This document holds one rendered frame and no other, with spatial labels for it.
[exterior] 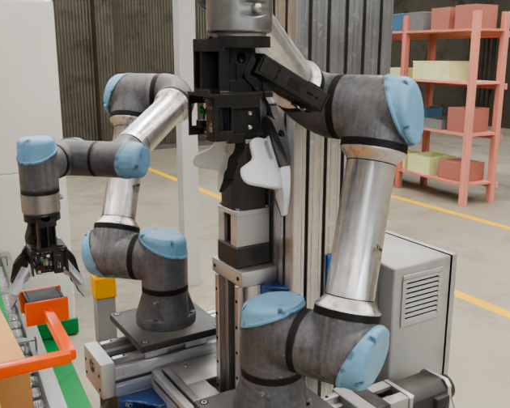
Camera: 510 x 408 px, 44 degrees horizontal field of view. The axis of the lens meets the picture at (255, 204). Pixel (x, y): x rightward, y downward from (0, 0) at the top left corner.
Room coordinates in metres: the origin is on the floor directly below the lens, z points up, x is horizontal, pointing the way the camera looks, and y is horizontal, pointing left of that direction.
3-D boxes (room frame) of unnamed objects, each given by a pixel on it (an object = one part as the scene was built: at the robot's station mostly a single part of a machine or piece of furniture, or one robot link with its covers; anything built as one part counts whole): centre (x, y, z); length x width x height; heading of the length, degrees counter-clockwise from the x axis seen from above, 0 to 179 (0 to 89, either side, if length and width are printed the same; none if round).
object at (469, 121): (8.02, -2.03, 1.09); 2.37 x 0.65 x 2.19; 30
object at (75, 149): (1.33, 0.39, 1.48); 0.11 x 0.11 x 0.08; 76
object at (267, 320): (1.07, -0.04, 1.20); 0.13 x 0.12 x 0.14; 58
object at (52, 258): (1.23, 0.43, 1.32); 0.09 x 0.08 x 0.12; 28
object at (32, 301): (1.25, 0.45, 1.18); 0.09 x 0.08 x 0.05; 118
